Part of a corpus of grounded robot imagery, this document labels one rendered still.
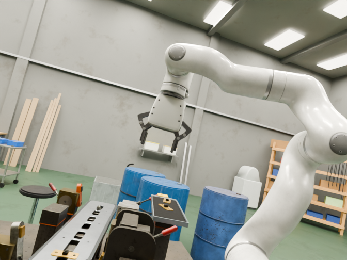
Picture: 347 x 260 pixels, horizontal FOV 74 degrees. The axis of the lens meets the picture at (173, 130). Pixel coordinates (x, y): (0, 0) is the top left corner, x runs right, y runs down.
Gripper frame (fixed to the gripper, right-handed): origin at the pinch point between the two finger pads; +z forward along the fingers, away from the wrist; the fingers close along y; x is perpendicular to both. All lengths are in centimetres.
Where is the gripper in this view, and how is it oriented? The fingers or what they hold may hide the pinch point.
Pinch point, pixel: (157, 145)
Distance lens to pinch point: 68.9
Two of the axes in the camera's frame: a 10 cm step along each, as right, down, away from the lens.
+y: -9.6, -2.8, 0.7
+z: -2.8, 9.5, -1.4
